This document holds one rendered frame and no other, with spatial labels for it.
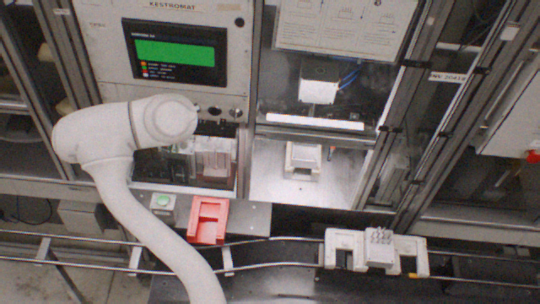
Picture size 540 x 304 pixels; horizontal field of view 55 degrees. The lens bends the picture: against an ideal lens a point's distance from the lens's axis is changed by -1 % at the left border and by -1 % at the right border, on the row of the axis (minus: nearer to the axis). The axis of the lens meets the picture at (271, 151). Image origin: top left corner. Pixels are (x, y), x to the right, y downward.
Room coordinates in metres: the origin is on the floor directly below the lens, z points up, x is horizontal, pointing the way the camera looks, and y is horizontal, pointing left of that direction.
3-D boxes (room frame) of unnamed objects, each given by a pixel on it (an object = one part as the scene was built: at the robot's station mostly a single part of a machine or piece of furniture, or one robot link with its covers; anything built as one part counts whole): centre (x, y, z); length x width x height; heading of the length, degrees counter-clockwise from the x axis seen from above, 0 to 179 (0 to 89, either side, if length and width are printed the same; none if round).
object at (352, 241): (0.81, -0.42, 0.84); 0.36 x 0.14 x 0.10; 91
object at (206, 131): (0.90, 0.29, 1.37); 0.36 x 0.04 x 0.04; 91
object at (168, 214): (0.84, 0.34, 0.97); 0.08 x 0.08 x 0.12; 1
